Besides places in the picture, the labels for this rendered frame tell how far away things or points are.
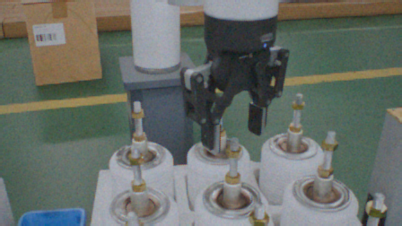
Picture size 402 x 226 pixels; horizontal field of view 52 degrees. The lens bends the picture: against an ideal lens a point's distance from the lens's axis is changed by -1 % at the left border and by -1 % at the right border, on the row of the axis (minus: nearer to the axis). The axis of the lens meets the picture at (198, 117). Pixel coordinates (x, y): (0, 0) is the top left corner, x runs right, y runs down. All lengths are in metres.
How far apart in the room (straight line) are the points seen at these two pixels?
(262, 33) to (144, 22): 0.39
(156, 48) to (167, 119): 0.14
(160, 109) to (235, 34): 0.43
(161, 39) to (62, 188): 0.45
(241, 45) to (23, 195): 0.74
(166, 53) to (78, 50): 0.82
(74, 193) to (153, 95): 0.34
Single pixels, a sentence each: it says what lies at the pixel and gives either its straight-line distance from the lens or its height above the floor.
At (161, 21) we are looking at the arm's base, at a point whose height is 0.40.
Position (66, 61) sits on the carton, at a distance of 1.58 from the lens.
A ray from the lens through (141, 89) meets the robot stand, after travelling 0.78.
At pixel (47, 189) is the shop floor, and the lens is 1.03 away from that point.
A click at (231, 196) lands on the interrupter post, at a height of 0.26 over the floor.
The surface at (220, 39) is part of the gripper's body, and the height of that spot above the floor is 0.47.
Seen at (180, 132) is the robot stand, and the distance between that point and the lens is 0.84.
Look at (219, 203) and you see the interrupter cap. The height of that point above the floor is 0.25.
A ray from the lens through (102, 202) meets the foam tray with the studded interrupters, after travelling 0.67.
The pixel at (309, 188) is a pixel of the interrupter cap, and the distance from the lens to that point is 0.58.
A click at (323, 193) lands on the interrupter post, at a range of 0.56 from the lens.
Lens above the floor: 0.59
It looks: 27 degrees down
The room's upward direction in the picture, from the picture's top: straight up
